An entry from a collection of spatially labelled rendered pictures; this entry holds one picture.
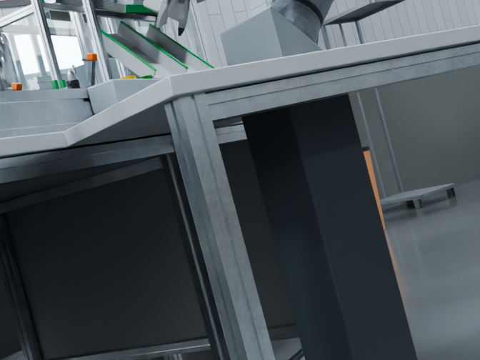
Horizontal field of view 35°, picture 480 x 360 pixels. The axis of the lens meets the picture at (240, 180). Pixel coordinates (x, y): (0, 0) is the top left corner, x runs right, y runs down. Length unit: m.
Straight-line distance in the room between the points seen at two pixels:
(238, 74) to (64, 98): 0.55
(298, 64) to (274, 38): 0.28
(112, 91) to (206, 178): 0.57
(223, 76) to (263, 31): 0.39
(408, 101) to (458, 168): 0.96
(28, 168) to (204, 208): 0.40
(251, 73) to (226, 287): 0.32
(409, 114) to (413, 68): 6.75
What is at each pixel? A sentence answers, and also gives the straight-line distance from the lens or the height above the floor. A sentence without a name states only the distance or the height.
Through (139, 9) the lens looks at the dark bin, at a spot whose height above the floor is 1.20.
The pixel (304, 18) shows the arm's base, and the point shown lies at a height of 0.97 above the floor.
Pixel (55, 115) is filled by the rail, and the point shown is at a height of 0.91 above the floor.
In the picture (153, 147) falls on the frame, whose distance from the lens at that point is 1.68.
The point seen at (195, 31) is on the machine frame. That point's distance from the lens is 3.62.
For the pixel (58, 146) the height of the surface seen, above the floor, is 0.83.
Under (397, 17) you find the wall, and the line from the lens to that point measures 8.39.
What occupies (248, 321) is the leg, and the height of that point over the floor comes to 0.49.
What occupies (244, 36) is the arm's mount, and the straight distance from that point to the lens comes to 1.54.
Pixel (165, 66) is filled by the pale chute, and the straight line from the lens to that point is 2.15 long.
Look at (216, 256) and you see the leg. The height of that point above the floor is 0.60.
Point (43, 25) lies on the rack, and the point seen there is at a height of 1.24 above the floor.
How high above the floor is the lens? 0.70
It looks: 1 degrees down
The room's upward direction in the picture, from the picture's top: 15 degrees counter-clockwise
